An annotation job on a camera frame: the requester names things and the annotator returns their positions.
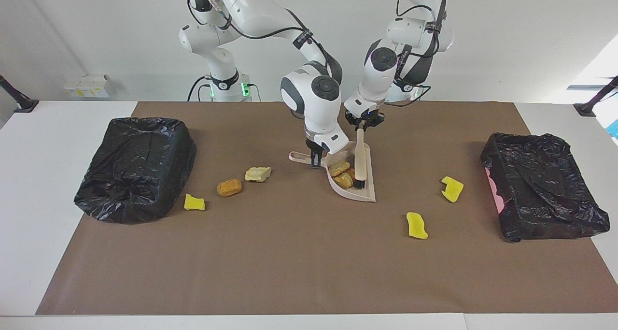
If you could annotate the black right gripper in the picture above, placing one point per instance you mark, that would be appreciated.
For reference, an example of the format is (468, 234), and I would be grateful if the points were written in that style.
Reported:
(316, 150)

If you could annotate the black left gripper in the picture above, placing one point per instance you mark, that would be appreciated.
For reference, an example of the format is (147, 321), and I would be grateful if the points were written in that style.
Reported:
(364, 117)

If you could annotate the pale dumpling toy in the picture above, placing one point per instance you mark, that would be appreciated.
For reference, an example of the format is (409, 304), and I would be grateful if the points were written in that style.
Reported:
(339, 167)

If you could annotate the beige hand brush black bristles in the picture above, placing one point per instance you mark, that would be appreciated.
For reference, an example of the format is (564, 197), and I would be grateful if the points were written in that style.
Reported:
(359, 156)

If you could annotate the orange striped croissant toy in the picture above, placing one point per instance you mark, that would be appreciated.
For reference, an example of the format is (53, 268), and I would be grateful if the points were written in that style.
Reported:
(344, 179)

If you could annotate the beige plastic dustpan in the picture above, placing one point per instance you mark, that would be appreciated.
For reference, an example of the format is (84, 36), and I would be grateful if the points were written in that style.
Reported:
(359, 194)

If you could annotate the pale yellow chunk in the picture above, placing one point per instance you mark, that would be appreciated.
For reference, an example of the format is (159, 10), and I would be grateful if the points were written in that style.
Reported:
(258, 174)

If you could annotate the brown bread roll toy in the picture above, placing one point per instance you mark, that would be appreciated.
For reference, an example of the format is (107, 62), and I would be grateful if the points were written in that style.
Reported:
(229, 187)

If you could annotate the yellow sponge piece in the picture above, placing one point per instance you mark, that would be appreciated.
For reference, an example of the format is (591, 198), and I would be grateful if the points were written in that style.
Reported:
(416, 225)
(453, 190)

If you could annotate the yellow sponge wedge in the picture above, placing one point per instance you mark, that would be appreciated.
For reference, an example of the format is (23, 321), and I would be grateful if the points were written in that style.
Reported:
(194, 202)

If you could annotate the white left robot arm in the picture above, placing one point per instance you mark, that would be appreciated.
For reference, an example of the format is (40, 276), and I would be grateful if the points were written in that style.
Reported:
(381, 78)

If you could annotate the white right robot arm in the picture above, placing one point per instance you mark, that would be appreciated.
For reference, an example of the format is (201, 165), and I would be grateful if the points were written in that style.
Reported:
(251, 6)

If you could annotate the pink bin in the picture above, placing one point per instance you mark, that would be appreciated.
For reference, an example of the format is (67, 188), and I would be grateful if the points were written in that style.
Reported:
(496, 192)

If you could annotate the black plastic trash bag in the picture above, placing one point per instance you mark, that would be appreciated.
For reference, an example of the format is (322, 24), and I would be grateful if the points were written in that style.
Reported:
(137, 168)

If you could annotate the right black bagged bin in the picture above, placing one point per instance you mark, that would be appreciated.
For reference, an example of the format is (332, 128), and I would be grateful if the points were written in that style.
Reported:
(540, 190)

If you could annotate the brown paper table mat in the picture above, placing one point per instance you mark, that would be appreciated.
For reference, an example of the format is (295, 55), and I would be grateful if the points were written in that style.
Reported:
(289, 262)

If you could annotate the black clamp stand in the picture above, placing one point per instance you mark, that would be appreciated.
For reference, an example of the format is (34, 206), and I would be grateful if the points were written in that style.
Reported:
(586, 108)
(19, 100)

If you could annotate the blue object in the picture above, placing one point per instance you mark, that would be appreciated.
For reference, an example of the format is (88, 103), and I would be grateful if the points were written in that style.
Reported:
(614, 128)

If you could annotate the white wall power boxes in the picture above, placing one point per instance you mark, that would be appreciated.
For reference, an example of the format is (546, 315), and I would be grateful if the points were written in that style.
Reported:
(87, 85)

